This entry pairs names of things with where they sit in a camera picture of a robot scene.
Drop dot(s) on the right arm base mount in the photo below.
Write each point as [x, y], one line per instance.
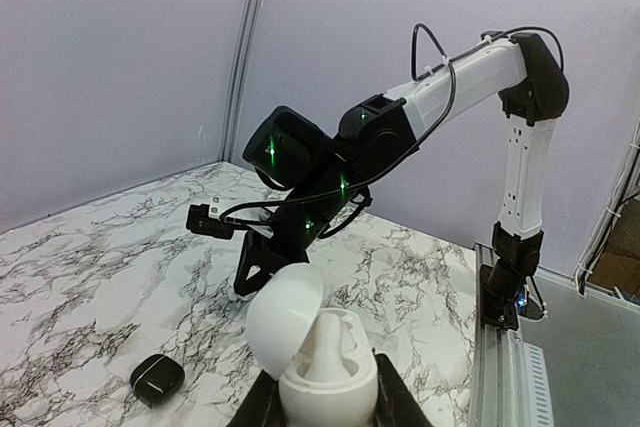
[517, 259]

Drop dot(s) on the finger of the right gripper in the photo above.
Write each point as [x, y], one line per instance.
[260, 260]

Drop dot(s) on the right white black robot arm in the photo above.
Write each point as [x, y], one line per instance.
[378, 134]

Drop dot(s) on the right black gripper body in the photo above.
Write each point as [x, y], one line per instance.
[296, 226]

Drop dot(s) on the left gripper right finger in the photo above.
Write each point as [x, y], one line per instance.
[395, 406]

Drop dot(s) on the front aluminium rail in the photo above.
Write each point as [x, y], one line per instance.
[509, 385]

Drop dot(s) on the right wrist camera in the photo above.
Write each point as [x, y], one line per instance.
[204, 219]

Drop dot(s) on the black earbud charging case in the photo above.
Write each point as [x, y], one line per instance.
[156, 379]

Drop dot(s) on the white earbud charging case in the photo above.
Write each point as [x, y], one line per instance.
[280, 325]

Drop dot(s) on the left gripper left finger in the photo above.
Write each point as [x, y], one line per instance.
[261, 407]

